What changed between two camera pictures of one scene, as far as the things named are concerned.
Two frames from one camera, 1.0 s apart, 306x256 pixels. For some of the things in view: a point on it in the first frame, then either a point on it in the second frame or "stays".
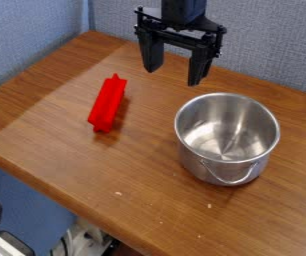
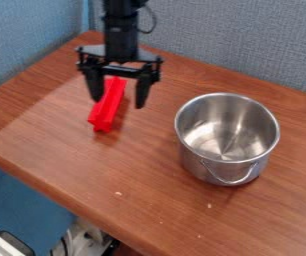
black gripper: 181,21 -> 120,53
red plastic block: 106,105 stays
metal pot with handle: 225,132 stays
